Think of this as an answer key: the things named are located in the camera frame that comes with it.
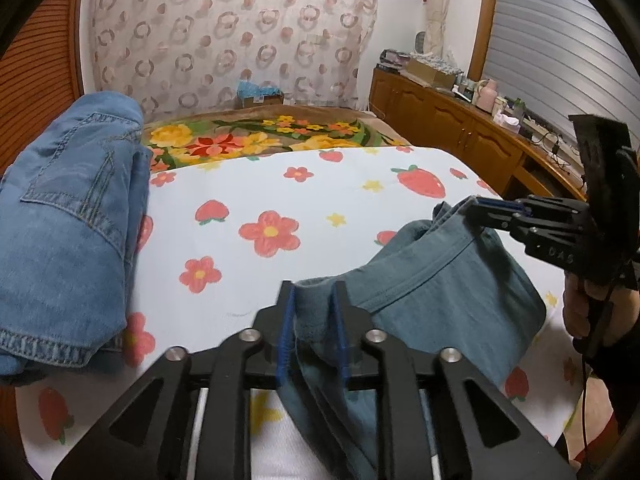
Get white strawberry print sheet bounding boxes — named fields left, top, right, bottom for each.
left=15, top=146, right=591, bottom=480

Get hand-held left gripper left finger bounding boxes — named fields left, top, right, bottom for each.
left=50, top=280, right=297, bottom=480

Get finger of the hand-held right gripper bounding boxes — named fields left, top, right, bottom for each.
left=470, top=194, right=591, bottom=228
left=462, top=207, right=538, bottom=247

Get dark box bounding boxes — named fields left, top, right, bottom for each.
left=377, top=49, right=411, bottom=72

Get person's right forearm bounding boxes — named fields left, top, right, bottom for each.
left=575, top=332, right=635, bottom=443

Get person's right hand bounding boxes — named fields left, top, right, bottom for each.
left=562, top=275, right=608, bottom=342

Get grey window shutter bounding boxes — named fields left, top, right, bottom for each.
left=482, top=0, right=640, bottom=131

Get wooden louvered wardrobe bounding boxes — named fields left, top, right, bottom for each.
left=0, top=0, right=88, bottom=176

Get cardboard box with blue contents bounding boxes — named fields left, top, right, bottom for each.
left=236, top=80, right=286, bottom=109

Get white tissue pack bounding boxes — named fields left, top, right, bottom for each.
left=492, top=112, right=523, bottom=133

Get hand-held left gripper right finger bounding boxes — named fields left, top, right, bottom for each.
left=332, top=280, right=576, bottom=480

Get floral blanket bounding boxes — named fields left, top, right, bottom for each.
left=140, top=107, right=623, bottom=466

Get pink kettle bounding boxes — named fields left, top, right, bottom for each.
left=474, top=79, right=500, bottom=111

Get cream lace curtain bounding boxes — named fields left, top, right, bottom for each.
left=422, top=0, right=453, bottom=58

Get ring patterned sheer curtain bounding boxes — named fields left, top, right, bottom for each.
left=85, top=0, right=378, bottom=116

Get teal pants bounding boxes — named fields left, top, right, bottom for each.
left=280, top=200, right=547, bottom=480

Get blue denim jeans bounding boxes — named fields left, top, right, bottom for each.
left=0, top=91, right=153, bottom=378

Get open cardboard box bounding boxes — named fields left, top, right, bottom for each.
left=404, top=57, right=457, bottom=88

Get wooden cabinet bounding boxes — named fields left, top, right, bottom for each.
left=369, top=67, right=591, bottom=201

